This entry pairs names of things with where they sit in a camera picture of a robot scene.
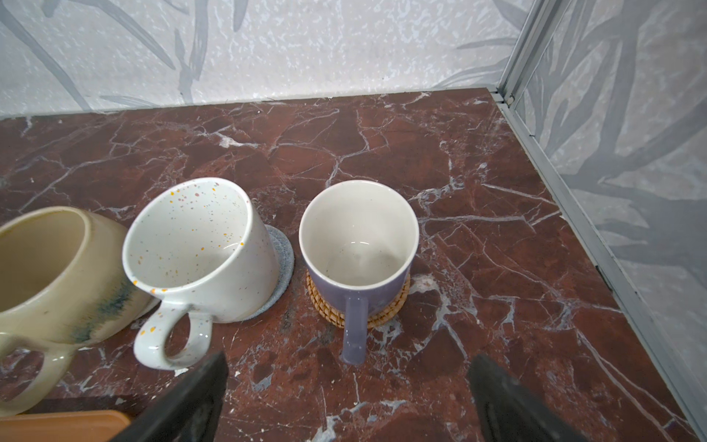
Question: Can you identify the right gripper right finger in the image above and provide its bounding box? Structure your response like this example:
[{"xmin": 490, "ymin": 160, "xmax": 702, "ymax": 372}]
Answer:
[{"xmin": 467, "ymin": 355, "xmax": 586, "ymax": 441}]

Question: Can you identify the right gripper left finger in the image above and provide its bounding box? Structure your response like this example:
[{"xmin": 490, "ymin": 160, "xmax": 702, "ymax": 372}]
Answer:
[{"xmin": 112, "ymin": 352, "xmax": 228, "ymax": 441}]

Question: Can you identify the rattan wicker coaster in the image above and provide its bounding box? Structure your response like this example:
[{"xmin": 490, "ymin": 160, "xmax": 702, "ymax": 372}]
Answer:
[{"xmin": 306, "ymin": 272, "xmax": 411, "ymax": 330}]

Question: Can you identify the beige yellow mug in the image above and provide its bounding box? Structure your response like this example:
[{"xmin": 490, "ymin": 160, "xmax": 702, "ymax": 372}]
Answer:
[{"xmin": 1, "ymin": 206, "xmax": 158, "ymax": 417}]

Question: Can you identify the purple white mug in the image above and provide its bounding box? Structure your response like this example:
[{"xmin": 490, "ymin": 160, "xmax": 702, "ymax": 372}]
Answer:
[{"xmin": 298, "ymin": 180, "xmax": 420, "ymax": 366}]

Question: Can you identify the grey blue woven coaster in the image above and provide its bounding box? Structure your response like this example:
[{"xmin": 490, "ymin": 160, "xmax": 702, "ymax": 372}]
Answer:
[{"xmin": 243, "ymin": 225, "xmax": 295, "ymax": 322}]

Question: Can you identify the orange wooden tray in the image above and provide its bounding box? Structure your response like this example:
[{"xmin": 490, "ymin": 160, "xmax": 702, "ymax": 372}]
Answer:
[{"xmin": 1, "ymin": 410, "xmax": 131, "ymax": 441}]

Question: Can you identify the aluminium cage frame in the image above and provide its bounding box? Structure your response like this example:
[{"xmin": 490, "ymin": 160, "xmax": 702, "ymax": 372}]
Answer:
[{"xmin": 496, "ymin": 1, "xmax": 706, "ymax": 438}]

